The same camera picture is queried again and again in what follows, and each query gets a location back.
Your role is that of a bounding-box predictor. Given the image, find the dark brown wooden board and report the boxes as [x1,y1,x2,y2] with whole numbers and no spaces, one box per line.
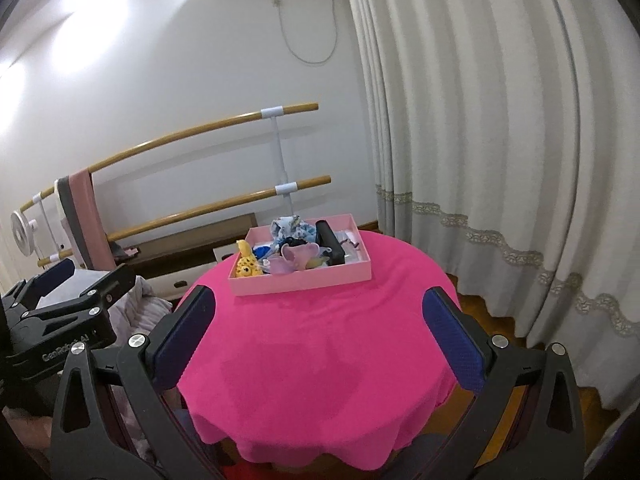
[120,212,259,264]

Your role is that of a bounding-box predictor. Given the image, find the black soft case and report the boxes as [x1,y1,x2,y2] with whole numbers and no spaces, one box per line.
[314,219,347,267]

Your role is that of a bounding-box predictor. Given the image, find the white drawer unit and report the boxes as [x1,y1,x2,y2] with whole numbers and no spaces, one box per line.
[144,245,239,302]

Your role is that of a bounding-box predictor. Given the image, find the white barre post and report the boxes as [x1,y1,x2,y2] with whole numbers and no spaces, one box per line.
[259,105,300,219]
[31,192,64,262]

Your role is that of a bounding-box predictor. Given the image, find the pink hanging mat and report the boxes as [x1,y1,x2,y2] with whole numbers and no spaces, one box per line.
[54,170,117,272]

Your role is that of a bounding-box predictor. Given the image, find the white fan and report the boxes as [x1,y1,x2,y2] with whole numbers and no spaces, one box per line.
[10,210,42,252]

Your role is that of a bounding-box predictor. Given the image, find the long wooden barre rail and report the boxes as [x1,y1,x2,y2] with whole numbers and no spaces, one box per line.
[19,102,320,214]

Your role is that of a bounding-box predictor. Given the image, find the pink cardboard box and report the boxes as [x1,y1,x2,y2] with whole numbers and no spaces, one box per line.
[228,213,374,297]

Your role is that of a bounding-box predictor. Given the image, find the white power cable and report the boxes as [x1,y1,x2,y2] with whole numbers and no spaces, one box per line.
[273,0,337,65]

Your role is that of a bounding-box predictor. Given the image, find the cream curtain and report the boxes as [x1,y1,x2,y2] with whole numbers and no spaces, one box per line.
[340,0,640,412]

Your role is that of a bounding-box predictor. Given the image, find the pale pink quilted bedding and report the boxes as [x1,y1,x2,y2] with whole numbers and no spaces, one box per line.
[107,276,174,343]

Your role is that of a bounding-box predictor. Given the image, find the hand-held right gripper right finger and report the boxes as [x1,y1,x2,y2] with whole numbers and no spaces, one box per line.
[422,287,586,480]

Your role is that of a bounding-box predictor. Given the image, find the pink tablecloth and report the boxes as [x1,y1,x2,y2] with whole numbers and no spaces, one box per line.
[176,230,462,472]

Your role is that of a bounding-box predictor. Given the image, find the yellow plush toy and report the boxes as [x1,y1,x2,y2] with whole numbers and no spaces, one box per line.
[235,240,265,279]

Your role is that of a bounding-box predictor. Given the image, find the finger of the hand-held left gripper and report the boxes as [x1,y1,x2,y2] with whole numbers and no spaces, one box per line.
[1,257,77,312]
[19,263,137,332]

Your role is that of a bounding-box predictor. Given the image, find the white quilted bedding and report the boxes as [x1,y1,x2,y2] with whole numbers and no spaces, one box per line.
[37,266,117,307]

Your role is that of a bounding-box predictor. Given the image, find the short wooden barre rail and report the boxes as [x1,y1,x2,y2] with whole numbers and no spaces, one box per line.
[37,175,333,267]

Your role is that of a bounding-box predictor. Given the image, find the light blue printed cloth bundle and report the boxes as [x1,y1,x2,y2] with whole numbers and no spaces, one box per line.
[270,215,319,242]

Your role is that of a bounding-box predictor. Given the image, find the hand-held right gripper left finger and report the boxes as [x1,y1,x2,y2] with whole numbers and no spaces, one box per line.
[49,285,217,480]

